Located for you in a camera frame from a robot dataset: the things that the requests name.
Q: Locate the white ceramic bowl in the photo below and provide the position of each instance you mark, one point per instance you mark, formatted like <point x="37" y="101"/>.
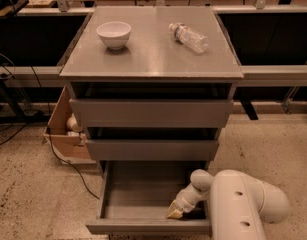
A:
<point x="114" y="35"/>

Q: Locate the grey drawer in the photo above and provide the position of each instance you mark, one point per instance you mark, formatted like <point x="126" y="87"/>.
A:
<point x="135" y="196"/>
<point x="152" y="150"/>
<point x="154" y="113"/>

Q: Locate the clear plastic water bottle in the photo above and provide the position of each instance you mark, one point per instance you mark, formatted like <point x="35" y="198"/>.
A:
<point x="189" y="37"/>

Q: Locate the cardboard box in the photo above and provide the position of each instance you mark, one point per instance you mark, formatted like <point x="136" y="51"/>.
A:
<point x="68" y="145"/>

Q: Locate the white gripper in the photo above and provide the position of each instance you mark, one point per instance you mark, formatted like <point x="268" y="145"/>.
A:
<point x="184" y="203"/>

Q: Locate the grey bottom drawer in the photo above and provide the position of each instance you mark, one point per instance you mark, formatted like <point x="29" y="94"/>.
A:
<point x="135" y="196"/>

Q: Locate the grey drawer cabinet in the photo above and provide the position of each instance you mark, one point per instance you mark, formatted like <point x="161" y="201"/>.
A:
<point x="152" y="66"/>

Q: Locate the white cup in box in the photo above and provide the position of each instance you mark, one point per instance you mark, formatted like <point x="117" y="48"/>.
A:
<point x="72" y="124"/>

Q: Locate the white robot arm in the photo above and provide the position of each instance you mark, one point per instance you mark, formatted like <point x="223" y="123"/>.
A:
<point x="238" y="203"/>

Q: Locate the grey middle drawer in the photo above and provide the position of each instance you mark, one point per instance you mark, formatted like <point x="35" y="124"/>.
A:
<point x="152" y="150"/>

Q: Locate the grey top drawer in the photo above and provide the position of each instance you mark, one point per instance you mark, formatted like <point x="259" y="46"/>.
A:
<point x="154" y="113"/>

